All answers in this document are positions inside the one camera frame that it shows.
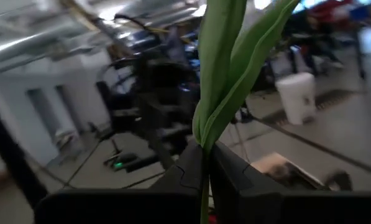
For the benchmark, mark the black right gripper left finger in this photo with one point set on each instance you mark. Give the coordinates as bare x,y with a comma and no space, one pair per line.
160,202

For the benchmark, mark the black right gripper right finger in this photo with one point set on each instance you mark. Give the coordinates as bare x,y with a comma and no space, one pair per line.
266,205

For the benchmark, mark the brown cardboard box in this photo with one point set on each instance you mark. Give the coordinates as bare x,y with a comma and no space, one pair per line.
281,169

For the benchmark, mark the black floor device green light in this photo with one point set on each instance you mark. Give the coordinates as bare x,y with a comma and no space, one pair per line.
129,161

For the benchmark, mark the white cylindrical bin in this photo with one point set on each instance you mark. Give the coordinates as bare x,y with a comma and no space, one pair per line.
297,96

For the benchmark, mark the black frame post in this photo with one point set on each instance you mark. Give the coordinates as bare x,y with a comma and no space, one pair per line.
14,161

